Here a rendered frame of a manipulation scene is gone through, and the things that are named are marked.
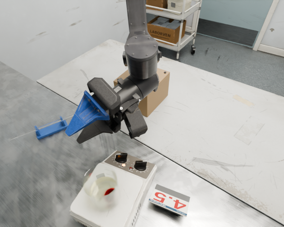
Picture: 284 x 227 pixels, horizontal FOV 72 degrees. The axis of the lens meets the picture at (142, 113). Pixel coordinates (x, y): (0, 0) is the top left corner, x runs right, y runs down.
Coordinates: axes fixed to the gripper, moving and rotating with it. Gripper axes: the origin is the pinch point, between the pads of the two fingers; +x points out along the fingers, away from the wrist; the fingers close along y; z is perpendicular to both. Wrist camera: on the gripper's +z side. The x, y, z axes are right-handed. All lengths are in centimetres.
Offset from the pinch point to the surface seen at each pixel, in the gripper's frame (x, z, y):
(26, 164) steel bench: 19.4, -10.1, 23.9
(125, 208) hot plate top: 4.9, 16.5, 5.9
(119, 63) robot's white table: -32, -27, 44
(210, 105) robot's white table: -38.6, 15.2, 27.3
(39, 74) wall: -2, -102, 124
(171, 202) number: -3.2, 23.9, 11.7
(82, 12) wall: -67, -122, 112
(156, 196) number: -1.6, 20.6, 12.9
